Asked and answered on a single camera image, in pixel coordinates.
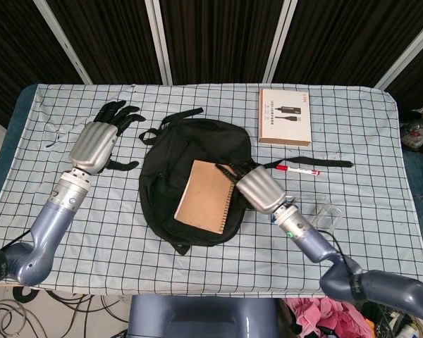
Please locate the dark clutter pile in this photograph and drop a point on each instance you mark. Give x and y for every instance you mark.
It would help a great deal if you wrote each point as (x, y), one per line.
(391, 324)

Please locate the red and white marker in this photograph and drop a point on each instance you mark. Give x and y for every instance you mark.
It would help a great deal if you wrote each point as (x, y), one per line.
(298, 170)

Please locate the white partition frame post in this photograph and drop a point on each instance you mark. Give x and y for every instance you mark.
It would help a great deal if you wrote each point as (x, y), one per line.
(65, 42)
(158, 42)
(278, 38)
(405, 53)

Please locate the clear plastic bottle green label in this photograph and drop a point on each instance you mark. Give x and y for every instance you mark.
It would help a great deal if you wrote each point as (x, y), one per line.
(329, 214)

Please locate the checkered white tablecloth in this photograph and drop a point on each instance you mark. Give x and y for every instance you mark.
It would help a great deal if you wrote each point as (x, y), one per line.
(127, 253)

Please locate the blue-grey robot torso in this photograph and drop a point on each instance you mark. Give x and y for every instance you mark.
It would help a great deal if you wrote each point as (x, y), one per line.
(204, 317)

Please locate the black backpack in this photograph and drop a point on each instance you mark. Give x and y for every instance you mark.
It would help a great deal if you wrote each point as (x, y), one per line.
(169, 155)

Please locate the pink cloth pile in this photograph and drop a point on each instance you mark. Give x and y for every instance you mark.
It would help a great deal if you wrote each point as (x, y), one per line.
(324, 317)

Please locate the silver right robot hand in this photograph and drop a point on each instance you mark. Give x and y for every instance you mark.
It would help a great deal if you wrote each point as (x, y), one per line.
(262, 190)

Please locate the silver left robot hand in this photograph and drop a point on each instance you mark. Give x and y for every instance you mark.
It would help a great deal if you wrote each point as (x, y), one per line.
(91, 148)

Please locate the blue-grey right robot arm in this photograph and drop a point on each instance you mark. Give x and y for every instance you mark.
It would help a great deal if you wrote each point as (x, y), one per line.
(310, 239)

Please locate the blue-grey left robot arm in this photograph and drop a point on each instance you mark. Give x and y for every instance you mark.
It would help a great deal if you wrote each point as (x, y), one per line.
(53, 218)

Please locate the brown spiral notebook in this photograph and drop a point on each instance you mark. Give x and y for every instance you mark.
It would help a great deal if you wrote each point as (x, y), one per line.
(204, 197)

